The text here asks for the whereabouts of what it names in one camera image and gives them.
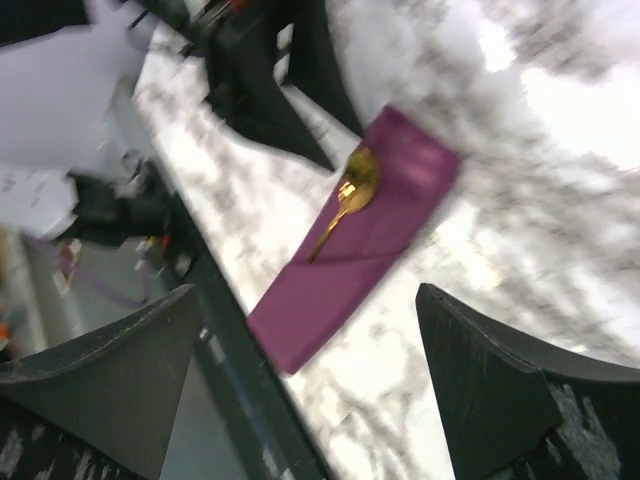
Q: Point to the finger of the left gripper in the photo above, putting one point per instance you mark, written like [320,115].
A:
[313,67]
[239,61]

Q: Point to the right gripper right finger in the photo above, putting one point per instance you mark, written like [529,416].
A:
[515,407]

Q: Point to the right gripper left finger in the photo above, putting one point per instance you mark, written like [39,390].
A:
[117,387]

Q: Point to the gold spoon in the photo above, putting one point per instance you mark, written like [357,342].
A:
[359,184]

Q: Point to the purple cloth napkin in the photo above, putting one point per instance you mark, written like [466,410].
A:
[309,301]

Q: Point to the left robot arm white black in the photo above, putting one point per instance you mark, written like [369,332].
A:
[60,59]

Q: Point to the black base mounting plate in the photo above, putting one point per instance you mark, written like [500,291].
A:
[213,247]

